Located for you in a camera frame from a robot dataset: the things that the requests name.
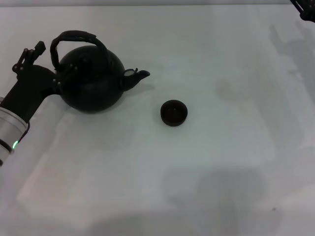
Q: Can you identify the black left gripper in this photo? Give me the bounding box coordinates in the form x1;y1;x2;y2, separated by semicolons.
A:
0;41;79;123

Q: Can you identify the black round teapot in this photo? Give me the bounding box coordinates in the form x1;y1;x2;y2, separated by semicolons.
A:
50;29;151;114

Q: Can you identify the small black teacup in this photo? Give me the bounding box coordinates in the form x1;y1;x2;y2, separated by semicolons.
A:
160;99;189;128

